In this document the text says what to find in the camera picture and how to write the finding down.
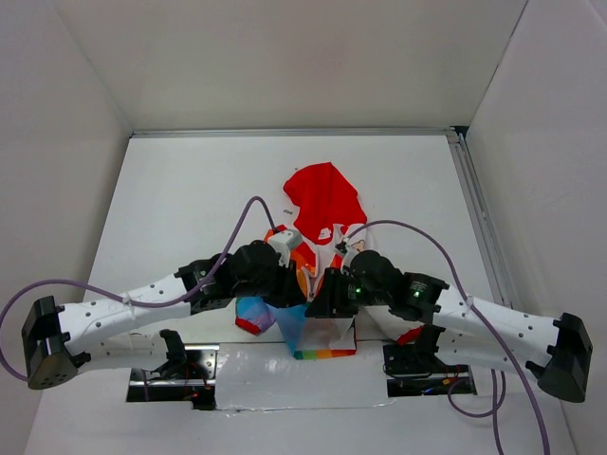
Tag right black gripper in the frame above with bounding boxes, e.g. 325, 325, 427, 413
303, 265, 390, 318

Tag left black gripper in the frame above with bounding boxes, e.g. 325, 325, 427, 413
233, 255, 306, 308

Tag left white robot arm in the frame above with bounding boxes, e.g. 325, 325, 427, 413
21, 241, 307, 390

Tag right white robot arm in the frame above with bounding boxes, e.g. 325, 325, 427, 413
305, 250, 593, 403

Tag white tape sheet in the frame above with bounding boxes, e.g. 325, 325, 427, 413
215, 341, 391, 410

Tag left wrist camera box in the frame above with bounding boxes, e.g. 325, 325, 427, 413
267, 228, 303, 263

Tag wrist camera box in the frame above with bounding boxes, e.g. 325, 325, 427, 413
267, 228, 303, 263
334, 237, 354, 257

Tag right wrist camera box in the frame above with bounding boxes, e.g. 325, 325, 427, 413
334, 237, 354, 257

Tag metal base rail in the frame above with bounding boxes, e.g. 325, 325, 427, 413
126, 341, 475, 411

